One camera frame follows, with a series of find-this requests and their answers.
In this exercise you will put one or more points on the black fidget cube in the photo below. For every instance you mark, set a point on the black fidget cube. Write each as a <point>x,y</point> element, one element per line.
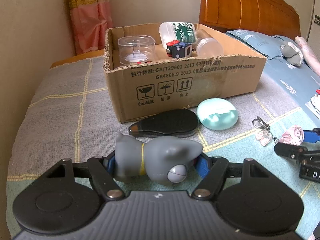
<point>178,49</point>

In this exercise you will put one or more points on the white bottle green label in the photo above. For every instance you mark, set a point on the white bottle green label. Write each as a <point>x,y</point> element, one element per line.
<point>181,31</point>

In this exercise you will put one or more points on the blue floral bed sheet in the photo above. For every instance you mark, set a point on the blue floral bed sheet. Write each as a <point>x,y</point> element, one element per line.
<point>300,82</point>

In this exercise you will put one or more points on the mint green oval case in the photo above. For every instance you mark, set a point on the mint green oval case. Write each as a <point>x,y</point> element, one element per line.
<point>217,114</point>

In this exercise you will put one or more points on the orange wooden headboard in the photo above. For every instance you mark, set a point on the orange wooden headboard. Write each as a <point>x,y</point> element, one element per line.
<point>270,17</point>

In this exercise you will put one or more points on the clear square plastic container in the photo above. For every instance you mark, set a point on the clear square plastic container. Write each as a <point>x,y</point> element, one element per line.
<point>136,49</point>

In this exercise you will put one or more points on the clear plastic jar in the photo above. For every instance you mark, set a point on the clear plastic jar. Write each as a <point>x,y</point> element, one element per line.
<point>207,46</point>

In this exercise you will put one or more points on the brown cardboard box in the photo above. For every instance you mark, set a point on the brown cardboard box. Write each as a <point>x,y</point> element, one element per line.
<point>165,83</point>

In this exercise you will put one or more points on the blue floral pillow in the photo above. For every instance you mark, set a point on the blue floral pillow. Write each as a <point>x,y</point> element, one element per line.
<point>264,44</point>

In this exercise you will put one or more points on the pink curtain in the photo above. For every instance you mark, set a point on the pink curtain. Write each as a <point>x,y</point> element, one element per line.
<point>90,19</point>

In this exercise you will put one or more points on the black stapler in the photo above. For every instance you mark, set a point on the black stapler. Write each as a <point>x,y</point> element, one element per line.
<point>180,123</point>

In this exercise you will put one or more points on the pink round keychain charm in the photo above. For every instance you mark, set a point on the pink round keychain charm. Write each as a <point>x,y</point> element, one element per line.
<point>294,135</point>

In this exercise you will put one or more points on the grey cat figurine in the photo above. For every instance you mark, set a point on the grey cat figurine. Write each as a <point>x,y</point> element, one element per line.
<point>165,160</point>

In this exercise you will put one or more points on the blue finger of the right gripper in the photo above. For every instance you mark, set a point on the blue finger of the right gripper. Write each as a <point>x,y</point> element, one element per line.
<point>312,136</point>

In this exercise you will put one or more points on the pink rolled blanket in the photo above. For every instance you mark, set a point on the pink rolled blanket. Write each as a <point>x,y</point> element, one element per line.
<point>308,54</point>

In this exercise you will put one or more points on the papers on bed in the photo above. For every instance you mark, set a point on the papers on bed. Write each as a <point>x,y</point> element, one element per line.
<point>314,104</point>

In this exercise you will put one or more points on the grey plush toy on bed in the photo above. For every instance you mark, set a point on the grey plush toy on bed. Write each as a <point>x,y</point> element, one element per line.
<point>292,54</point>

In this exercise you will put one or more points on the grey checked blanket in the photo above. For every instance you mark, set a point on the grey checked blanket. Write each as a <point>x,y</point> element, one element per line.
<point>71,116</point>

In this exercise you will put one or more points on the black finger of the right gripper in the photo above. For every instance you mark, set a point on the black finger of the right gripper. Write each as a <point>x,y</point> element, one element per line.
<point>308,161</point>

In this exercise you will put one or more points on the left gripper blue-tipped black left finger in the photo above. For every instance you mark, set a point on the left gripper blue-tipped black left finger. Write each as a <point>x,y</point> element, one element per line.
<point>104,188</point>

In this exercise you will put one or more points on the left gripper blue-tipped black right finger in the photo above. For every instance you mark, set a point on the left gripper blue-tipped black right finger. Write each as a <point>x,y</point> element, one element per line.
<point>212,171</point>

